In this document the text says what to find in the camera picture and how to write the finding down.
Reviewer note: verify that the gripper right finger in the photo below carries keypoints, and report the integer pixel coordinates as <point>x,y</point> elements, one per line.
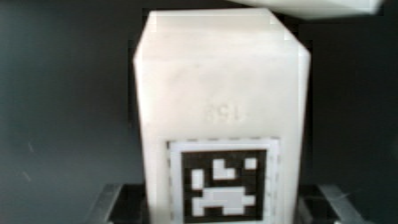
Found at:
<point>325,207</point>

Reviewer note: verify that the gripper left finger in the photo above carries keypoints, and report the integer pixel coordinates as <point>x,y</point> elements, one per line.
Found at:
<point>117,208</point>

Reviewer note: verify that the white right fence bar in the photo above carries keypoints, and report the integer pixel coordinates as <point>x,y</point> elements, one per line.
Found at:
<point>316,8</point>

